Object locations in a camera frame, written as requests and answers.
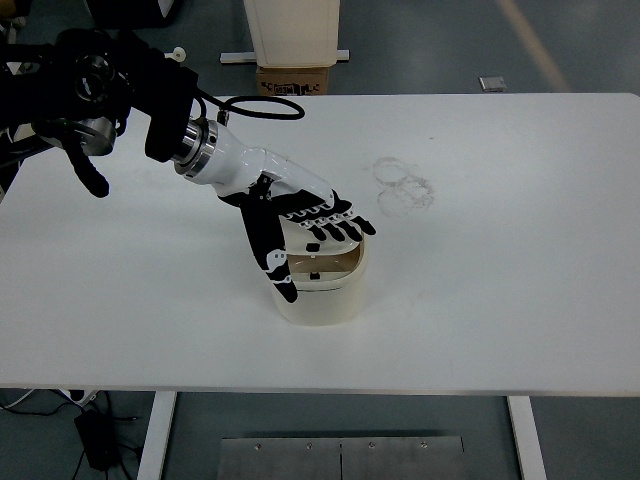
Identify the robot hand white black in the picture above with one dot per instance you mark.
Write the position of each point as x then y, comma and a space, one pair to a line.
240, 160

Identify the cream trash bin lid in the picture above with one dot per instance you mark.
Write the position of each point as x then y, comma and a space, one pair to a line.
330, 247

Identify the cream desktop trash bin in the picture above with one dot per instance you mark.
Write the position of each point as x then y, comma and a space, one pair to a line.
325, 305

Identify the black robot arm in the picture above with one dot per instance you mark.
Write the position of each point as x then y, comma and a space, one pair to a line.
160, 90

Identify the tall white bin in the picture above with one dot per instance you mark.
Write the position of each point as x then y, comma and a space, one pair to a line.
295, 30

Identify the brown cardboard box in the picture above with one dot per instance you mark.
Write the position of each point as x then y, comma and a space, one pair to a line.
292, 80

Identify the grey metal base bar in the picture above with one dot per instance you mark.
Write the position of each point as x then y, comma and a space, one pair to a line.
235, 56

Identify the black case on floor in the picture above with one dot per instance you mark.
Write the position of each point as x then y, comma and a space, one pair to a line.
130, 12

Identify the small grey floor plate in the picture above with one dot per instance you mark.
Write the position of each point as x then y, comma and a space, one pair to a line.
493, 84

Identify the white power strip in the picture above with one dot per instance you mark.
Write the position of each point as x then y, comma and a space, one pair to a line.
82, 396

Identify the white table leg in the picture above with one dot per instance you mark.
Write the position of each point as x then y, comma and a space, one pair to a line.
527, 440
155, 440

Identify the grey metal plate with screws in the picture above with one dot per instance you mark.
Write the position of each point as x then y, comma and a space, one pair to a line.
340, 460

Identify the black power adapter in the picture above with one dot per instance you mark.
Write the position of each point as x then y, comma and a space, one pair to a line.
97, 442

